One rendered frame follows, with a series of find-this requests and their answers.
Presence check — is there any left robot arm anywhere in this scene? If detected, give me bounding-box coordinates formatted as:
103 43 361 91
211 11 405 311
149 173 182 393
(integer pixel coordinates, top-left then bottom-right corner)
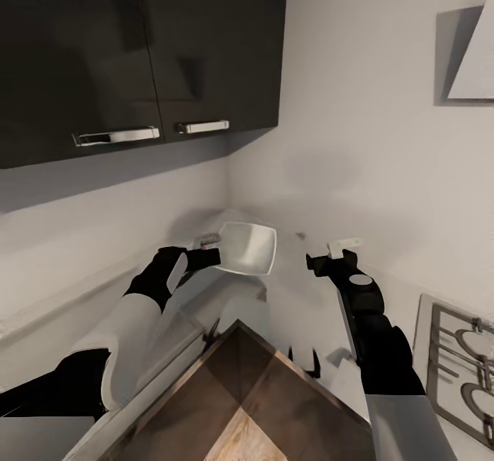
0 233 222 461

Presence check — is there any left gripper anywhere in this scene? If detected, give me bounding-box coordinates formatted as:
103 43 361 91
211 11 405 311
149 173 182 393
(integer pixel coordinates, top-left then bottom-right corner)
193 248 221 270

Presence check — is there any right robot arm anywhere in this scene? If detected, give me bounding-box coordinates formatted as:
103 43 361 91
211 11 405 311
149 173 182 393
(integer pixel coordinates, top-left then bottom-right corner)
306 237 458 461

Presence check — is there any bowl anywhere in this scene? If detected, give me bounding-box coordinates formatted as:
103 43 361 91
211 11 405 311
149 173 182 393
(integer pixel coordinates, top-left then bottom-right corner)
213 222 277 277

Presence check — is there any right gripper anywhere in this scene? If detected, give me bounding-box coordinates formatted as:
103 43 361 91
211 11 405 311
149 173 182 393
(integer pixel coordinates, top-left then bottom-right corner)
306 251 357 282

